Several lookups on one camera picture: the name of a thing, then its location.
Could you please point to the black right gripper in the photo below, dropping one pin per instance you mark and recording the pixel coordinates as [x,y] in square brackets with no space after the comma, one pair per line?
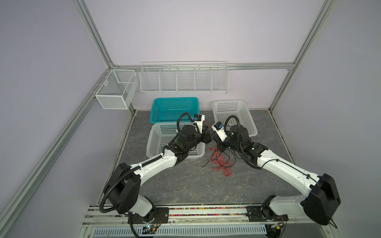
[220,143]

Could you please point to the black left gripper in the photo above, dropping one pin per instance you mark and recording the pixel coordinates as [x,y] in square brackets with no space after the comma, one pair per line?
[207,138]

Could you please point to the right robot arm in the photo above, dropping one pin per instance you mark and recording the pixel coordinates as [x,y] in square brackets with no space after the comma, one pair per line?
[319,197]

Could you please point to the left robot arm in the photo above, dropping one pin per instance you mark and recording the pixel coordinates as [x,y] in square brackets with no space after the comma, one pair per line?
[122,191]

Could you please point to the white plastic basket far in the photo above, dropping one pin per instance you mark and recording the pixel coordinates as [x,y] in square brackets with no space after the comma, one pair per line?
[225,108]

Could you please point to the white plastic basket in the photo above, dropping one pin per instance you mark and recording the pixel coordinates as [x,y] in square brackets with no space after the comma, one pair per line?
[161,134]
[225,108]

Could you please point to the white plastic basket near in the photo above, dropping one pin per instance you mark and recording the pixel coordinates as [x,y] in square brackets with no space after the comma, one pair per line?
[161,134]

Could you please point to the teal plastic basket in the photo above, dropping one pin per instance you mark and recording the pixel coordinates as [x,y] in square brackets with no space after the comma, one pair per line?
[166,110]

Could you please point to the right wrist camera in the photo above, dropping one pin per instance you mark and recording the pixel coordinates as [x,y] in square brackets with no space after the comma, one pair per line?
[219,129]

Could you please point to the white wire wall shelf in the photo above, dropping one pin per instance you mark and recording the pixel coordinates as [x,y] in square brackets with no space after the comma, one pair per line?
[184,77]

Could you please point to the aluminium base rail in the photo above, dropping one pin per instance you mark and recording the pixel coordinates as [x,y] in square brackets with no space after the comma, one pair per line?
[201,221]

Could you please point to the white mesh wall box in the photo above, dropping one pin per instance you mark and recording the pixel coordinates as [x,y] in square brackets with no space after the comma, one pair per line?
[118,89]

